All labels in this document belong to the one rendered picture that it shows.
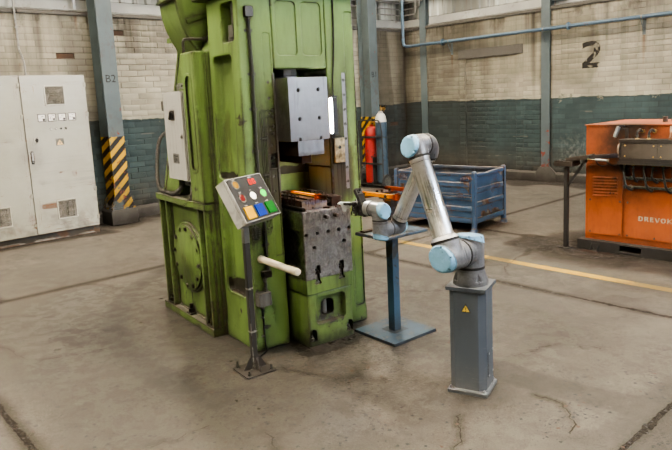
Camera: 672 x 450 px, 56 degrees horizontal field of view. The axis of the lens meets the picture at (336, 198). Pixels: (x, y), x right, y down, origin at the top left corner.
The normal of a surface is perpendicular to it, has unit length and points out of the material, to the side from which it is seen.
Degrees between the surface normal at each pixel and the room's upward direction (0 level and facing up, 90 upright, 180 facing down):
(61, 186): 90
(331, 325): 90
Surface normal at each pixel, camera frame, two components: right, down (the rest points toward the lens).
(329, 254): 0.59, 0.10
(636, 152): -0.74, 0.14
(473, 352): -0.47, 0.16
